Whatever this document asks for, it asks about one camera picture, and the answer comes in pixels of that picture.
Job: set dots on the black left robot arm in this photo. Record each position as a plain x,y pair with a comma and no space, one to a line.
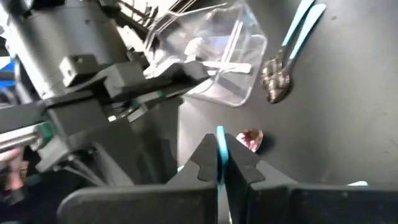
56,31

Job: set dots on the clear plastic bin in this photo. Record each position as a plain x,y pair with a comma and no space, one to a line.
236,90

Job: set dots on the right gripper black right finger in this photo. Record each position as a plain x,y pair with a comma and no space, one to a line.
311,205

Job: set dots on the pink blurred object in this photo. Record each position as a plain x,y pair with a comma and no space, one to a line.
14,174

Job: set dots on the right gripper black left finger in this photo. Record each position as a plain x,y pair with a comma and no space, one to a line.
140,205

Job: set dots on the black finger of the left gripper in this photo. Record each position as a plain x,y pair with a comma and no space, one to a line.
130,81
140,104

